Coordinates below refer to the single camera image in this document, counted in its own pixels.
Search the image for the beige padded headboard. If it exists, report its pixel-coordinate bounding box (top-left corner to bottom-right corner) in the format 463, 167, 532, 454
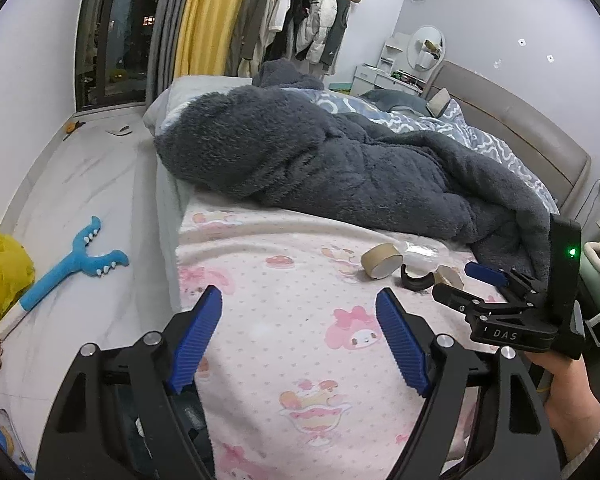
424, 60, 592, 207

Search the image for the grey curtain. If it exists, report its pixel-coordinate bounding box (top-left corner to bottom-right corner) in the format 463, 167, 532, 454
147, 0, 197, 104

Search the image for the brown cardboard tape roll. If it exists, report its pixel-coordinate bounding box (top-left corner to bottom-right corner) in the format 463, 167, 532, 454
360, 243, 405, 281

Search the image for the black tape roll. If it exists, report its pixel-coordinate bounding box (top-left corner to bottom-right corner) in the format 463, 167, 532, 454
400, 263, 437, 291

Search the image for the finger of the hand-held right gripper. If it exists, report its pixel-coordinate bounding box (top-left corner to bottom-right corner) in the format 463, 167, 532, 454
463, 261, 549, 307
431, 283, 531, 323

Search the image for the beige cushion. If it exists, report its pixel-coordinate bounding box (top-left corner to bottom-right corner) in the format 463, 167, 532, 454
427, 87, 451, 116

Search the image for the white dresser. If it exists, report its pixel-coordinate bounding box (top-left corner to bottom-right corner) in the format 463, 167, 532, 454
352, 32, 432, 97

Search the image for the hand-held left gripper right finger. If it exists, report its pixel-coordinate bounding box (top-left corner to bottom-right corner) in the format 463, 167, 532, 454
375, 287, 563, 480

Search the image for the blue printed pouch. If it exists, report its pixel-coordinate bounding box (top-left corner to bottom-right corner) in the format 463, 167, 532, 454
0, 402, 34, 476

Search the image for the pink printed blanket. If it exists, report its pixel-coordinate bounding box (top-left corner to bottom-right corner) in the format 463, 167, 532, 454
176, 195, 512, 480

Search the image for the crumpled clear plastic wrap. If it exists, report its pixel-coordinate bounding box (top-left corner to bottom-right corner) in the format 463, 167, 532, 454
397, 240, 447, 274

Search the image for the dark glass sliding door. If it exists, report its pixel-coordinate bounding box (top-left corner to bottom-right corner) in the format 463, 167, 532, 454
75, 0, 169, 114

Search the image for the blue dinosaur plush stick toy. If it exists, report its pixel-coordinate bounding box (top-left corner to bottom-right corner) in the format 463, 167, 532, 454
0, 216, 130, 334

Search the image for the yellow plastic bag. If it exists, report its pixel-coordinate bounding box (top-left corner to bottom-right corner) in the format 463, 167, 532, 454
0, 227, 36, 322

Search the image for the dark grey hanging garment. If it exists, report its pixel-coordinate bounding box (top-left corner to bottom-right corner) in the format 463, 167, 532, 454
322, 0, 354, 76

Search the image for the dark grey fluffy blanket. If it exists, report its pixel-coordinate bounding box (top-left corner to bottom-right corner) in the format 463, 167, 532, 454
155, 58, 557, 282

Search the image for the white puffer jacket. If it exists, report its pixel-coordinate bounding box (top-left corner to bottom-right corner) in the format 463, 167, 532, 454
294, 0, 339, 64

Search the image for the person's right forearm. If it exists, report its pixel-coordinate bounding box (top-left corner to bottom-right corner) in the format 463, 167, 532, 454
555, 410, 600, 480

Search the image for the person's right hand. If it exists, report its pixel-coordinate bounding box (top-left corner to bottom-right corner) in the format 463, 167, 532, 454
522, 352, 600, 444

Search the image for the torn cardboard roll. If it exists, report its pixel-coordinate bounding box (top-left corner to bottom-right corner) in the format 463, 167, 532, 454
433, 264, 466, 291

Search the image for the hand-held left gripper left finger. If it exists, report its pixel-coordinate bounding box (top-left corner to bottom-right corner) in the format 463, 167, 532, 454
35, 284, 224, 480

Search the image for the blue white patterned duvet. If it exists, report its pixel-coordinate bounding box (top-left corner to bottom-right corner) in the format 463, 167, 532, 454
312, 88, 561, 214

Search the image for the round white mirror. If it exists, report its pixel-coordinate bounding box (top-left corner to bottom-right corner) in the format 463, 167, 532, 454
406, 24, 446, 72

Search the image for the grey-blue pillow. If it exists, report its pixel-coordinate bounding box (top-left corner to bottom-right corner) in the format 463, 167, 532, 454
359, 89, 429, 114

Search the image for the beige hanging coat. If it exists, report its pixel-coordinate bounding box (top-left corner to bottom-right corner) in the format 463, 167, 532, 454
224, 0, 287, 79

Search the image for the yellow curtain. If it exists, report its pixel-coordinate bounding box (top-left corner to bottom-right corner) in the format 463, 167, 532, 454
173, 0, 256, 79

